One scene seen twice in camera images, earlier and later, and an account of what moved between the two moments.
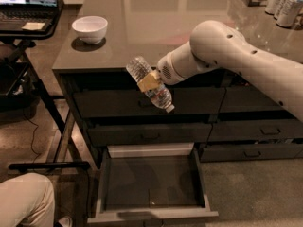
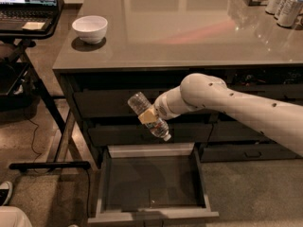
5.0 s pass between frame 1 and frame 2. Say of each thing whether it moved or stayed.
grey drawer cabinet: stayed
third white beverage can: stayed
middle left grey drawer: stayed
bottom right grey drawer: stayed
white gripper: moved
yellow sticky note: stayed
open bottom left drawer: stayed
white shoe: moved
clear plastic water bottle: moved
